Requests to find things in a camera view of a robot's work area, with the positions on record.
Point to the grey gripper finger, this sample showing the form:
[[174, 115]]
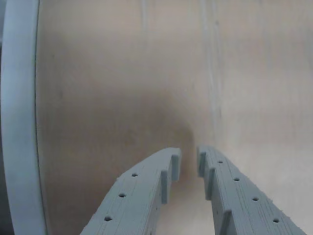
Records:
[[244, 208], [137, 195]]

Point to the white table edge frame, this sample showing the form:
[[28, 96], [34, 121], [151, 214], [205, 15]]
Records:
[[19, 122]]

